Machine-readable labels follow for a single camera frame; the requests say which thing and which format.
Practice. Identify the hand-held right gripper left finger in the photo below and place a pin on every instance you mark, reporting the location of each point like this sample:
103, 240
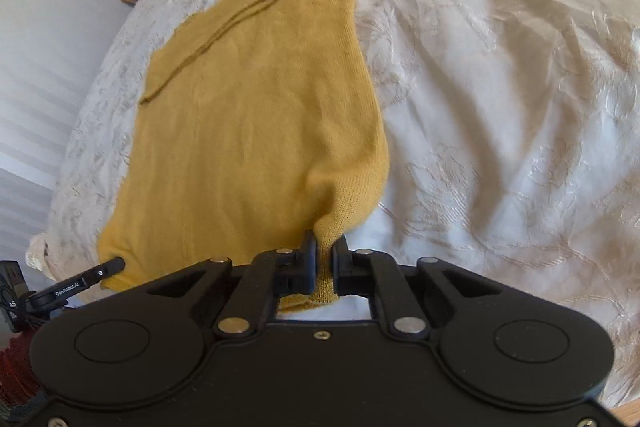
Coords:
302, 267

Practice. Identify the white floral bedspread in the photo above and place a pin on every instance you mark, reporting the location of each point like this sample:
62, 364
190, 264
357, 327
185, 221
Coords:
500, 107

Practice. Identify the person's left forearm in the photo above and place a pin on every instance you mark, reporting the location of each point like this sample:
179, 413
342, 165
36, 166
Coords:
17, 372

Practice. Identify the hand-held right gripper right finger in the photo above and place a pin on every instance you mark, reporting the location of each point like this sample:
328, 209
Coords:
345, 272

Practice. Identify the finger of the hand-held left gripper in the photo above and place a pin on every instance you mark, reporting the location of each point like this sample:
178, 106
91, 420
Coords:
80, 283

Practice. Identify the yellow knit sweater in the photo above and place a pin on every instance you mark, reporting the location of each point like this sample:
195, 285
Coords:
250, 107

